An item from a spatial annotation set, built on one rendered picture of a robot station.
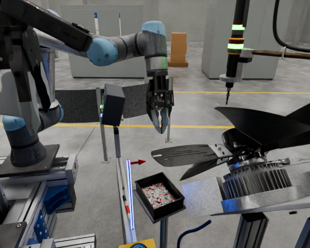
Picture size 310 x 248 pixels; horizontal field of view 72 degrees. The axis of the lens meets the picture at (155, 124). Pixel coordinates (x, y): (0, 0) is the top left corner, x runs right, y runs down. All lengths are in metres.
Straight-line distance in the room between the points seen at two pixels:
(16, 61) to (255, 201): 0.68
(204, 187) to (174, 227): 1.22
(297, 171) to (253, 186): 0.23
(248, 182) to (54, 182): 0.86
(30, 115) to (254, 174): 0.67
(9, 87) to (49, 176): 0.83
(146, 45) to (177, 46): 8.04
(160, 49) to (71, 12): 6.45
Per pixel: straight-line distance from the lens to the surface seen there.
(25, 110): 0.34
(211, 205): 0.89
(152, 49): 0.70
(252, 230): 1.05
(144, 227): 2.07
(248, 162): 0.82
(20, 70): 0.32
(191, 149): 0.82
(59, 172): 1.13
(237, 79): 0.72
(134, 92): 2.57
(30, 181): 1.19
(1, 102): 0.35
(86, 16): 6.95
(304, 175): 0.97
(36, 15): 0.34
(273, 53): 0.69
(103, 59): 0.62
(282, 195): 0.77
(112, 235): 2.05
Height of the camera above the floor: 1.62
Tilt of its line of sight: 26 degrees down
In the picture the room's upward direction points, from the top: straight up
